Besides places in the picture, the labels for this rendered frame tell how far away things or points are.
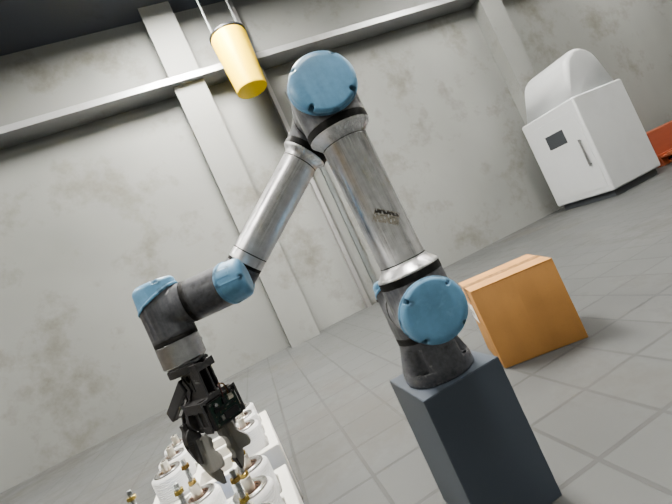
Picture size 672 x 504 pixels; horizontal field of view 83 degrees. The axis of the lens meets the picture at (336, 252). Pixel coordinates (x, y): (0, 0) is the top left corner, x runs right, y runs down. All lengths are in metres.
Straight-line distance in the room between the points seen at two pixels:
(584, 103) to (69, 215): 5.06
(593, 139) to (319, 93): 4.13
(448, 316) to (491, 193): 4.28
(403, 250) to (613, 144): 4.28
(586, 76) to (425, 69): 1.67
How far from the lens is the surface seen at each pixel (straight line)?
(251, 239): 0.78
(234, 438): 0.78
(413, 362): 0.81
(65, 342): 4.18
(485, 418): 0.84
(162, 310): 0.69
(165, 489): 1.33
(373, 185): 0.65
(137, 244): 4.02
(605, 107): 4.93
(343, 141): 0.66
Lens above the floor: 0.61
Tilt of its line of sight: 1 degrees up
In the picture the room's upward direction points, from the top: 25 degrees counter-clockwise
